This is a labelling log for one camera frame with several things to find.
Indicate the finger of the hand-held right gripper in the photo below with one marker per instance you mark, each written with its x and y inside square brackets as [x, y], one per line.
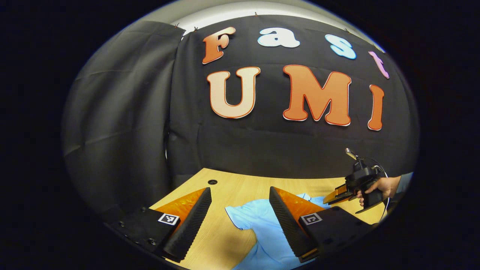
[337, 195]

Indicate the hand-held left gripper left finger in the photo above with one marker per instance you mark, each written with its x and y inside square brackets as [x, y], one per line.
[193, 221]

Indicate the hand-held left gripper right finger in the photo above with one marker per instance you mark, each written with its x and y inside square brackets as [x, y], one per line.
[287, 225]

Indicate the light blue T-shirt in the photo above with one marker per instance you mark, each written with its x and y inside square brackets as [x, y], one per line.
[262, 217]

